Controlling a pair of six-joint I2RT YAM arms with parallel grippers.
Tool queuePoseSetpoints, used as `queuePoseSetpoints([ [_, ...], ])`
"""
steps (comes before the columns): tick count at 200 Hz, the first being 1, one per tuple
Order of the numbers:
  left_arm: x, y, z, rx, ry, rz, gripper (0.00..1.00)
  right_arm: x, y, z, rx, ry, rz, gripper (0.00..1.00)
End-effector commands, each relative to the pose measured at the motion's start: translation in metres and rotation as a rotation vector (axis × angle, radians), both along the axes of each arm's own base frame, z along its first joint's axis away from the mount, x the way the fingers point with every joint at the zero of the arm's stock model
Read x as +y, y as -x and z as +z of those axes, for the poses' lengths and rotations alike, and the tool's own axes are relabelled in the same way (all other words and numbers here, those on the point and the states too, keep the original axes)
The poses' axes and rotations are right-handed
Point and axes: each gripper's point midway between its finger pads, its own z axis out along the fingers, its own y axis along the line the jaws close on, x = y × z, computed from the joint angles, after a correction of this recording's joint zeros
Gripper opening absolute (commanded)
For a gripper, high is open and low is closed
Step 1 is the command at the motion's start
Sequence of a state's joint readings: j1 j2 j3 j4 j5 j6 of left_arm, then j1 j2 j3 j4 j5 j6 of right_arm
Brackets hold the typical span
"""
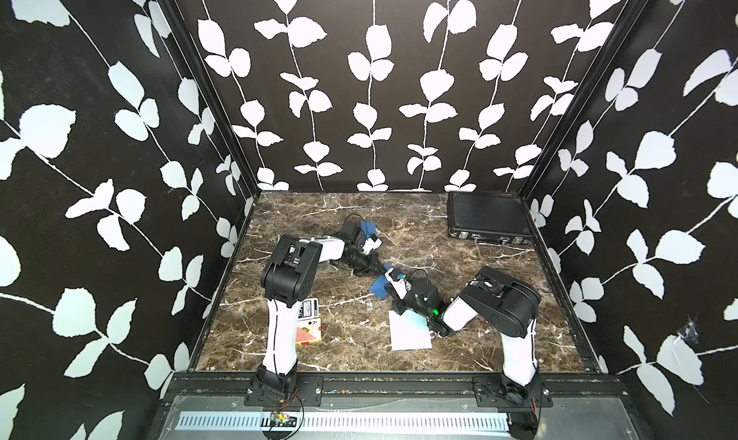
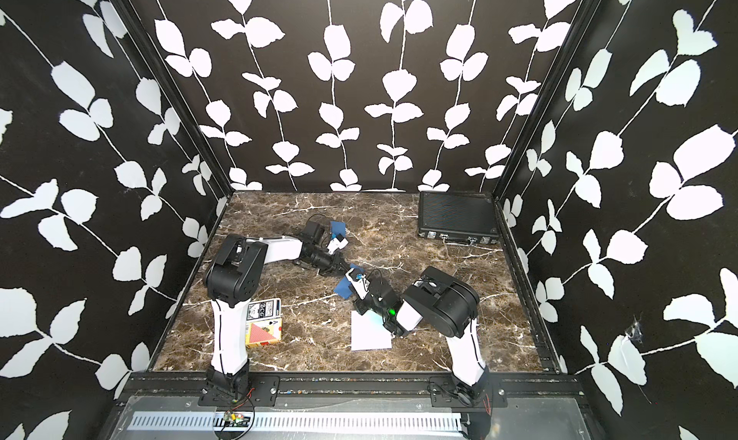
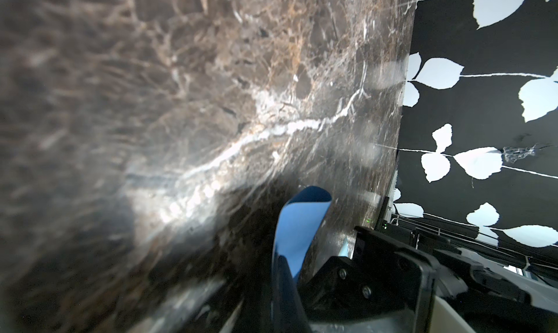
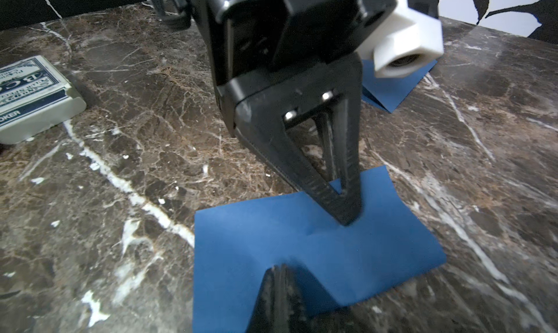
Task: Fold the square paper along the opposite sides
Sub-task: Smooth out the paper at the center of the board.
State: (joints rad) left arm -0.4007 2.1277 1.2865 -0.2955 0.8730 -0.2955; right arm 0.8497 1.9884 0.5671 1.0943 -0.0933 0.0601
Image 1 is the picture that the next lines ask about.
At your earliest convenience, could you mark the blue square paper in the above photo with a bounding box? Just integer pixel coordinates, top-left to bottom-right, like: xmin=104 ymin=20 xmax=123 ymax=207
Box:
xmin=370 ymin=264 xmax=392 ymax=299
xmin=361 ymin=221 xmax=377 ymax=238

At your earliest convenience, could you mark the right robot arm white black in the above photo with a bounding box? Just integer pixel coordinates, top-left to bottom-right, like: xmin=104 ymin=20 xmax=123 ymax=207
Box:
xmin=384 ymin=266 xmax=541 ymax=407

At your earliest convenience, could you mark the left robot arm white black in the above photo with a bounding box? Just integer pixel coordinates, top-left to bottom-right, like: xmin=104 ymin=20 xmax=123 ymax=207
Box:
xmin=256 ymin=219 xmax=386 ymax=395

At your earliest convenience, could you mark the white square paper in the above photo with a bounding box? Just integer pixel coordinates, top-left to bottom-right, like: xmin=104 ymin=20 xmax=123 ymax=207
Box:
xmin=388 ymin=310 xmax=432 ymax=352

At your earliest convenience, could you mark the blue white poker card box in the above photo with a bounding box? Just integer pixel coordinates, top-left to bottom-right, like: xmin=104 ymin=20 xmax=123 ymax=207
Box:
xmin=298 ymin=298 xmax=319 ymax=320

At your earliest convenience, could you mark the yellow red card box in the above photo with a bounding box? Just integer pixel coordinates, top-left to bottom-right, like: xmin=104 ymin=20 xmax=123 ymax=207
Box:
xmin=296 ymin=317 xmax=322 ymax=346

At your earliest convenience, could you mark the black case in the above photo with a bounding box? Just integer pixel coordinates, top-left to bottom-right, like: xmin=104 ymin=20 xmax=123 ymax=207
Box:
xmin=447 ymin=192 xmax=534 ymax=245

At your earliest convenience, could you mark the small green circuit board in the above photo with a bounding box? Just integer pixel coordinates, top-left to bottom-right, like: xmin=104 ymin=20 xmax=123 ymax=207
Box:
xmin=268 ymin=413 xmax=298 ymax=430

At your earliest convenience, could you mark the white perforated strip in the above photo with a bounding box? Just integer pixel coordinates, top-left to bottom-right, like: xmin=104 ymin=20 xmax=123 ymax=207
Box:
xmin=175 ymin=411 xmax=509 ymax=435

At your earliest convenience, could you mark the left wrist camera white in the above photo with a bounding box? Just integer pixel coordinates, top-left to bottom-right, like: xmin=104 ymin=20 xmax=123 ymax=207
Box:
xmin=362 ymin=234 xmax=382 ymax=255

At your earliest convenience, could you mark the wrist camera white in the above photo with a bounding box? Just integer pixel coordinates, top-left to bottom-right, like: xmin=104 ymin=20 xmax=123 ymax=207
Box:
xmin=362 ymin=234 xmax=382 ymax=255
xmin=384 ymin=268 xmax=409 ymax=301

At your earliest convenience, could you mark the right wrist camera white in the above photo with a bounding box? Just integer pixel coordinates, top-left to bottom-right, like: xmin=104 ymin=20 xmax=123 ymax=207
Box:
xmin=384 ymin=268 xmax=409 ymax=301

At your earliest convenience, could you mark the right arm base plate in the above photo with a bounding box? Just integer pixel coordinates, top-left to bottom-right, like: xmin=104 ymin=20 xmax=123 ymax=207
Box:
xmin=472 ymin=374 xmax=553 ymax=412

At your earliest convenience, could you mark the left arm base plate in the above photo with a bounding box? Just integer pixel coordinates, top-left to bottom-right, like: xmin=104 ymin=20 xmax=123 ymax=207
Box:
xmin=243 ymin=373 xmax=324 ymax=408

